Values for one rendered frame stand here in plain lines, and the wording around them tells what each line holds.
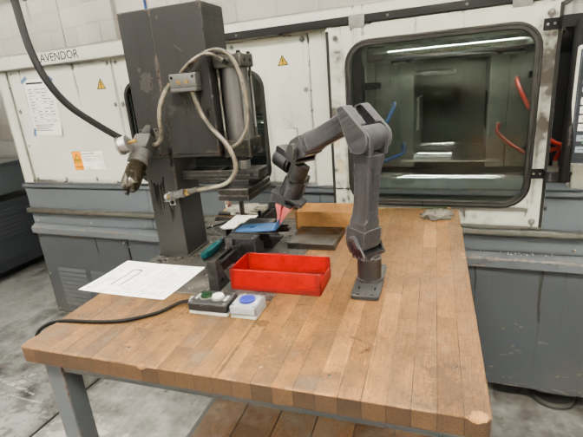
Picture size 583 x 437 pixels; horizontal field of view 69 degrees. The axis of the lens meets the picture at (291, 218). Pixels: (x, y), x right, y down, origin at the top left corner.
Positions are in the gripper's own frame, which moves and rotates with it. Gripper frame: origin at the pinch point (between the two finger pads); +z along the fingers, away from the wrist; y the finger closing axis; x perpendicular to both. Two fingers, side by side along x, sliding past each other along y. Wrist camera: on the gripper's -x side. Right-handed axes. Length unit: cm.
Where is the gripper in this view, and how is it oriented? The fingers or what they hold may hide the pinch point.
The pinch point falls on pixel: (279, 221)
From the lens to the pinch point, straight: 131.5
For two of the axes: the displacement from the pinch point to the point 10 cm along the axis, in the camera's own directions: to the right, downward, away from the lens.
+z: -3.3, 8.6, 4.0
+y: -8.9, -4.2, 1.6
